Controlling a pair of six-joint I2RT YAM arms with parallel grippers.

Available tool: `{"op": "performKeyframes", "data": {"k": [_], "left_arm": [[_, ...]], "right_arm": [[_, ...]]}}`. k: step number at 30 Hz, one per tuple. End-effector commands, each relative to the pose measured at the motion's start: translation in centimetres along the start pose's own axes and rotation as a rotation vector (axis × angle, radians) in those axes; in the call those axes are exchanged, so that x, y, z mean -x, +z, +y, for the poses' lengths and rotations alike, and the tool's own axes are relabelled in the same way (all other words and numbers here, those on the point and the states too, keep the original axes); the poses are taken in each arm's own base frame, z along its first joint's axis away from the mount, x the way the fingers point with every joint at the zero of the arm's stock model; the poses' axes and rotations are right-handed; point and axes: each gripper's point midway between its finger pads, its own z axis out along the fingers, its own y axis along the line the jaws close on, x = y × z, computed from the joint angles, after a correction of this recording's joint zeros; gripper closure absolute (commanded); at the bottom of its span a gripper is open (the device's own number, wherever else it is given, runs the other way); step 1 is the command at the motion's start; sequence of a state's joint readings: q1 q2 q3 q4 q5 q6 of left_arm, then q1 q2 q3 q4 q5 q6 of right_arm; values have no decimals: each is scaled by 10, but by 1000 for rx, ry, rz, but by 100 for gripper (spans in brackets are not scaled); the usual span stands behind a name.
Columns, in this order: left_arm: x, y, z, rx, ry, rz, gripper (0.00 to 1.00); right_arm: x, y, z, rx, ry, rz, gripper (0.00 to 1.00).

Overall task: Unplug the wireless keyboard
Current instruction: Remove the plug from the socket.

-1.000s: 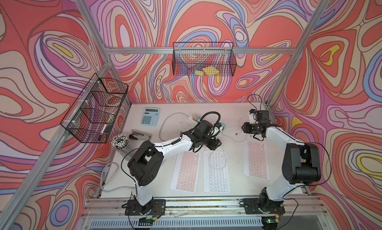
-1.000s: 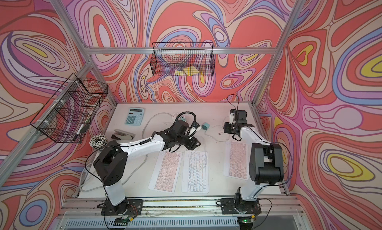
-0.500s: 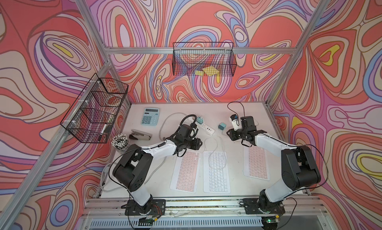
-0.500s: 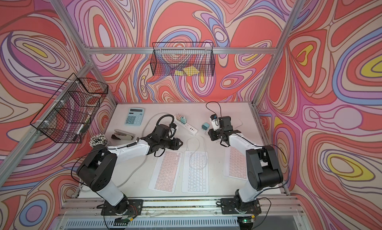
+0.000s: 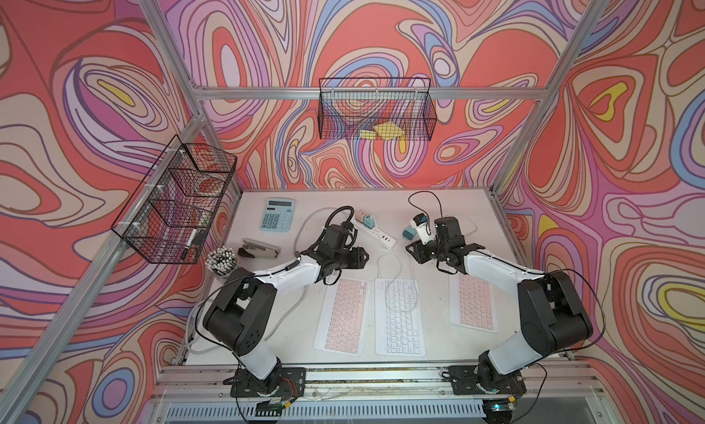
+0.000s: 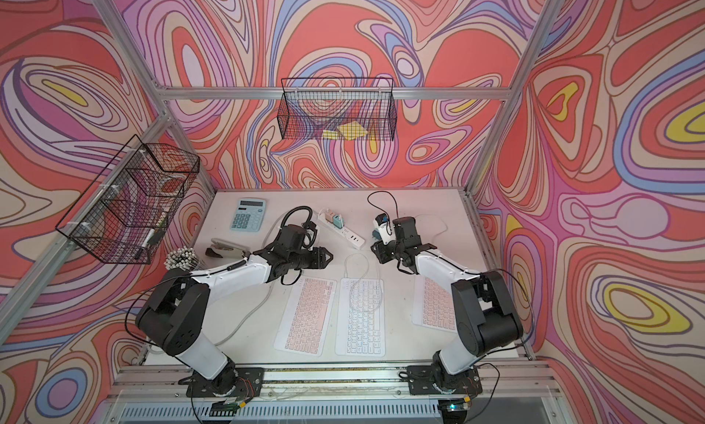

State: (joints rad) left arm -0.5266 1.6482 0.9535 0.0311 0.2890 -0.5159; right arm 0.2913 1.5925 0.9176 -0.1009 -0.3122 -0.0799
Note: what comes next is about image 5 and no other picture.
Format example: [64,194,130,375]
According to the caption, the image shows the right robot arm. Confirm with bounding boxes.
[406,214,593,376]

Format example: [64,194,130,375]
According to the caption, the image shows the blue calculator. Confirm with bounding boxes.
[260,198,295,232]

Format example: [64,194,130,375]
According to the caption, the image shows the pink keyboard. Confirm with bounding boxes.
[313,278,372,357]
[449,273,499,333]

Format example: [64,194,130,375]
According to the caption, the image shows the grey stapler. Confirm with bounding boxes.
[237,238,281,259]

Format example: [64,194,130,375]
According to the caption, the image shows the white power strip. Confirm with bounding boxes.
[352,213,397,250]

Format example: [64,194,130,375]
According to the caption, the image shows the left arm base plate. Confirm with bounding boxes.
[223,366,307,399]

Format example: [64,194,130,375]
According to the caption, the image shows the black wire basket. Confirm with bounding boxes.
[111,136,237,264]
[318,75,438,141]

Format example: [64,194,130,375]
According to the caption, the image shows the black wire basket back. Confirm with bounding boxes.
[318,75,438,141]

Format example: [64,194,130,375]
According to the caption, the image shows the white keyboard middle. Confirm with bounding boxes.
[375,278,426,358]

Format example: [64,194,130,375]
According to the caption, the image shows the white cable of middle keyboard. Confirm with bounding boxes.
[375,251,420,315]

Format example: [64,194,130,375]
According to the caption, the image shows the yellow sticky notes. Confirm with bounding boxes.
[358,121,405,141]

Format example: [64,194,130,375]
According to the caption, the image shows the clear cup of pens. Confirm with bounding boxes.
[206,247,239,283]

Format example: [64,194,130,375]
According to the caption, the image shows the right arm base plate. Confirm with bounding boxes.
[441,363,527,398]

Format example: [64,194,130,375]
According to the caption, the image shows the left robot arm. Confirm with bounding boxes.
[201,206,369,382]

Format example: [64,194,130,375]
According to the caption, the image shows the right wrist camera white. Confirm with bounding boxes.
[411,213,435,245]

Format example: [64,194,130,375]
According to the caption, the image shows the black wire basket left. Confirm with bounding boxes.
[111,136,237,264]

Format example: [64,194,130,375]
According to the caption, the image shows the teal usb charger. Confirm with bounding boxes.
[363,215,376,229]
[402,226,417,240]

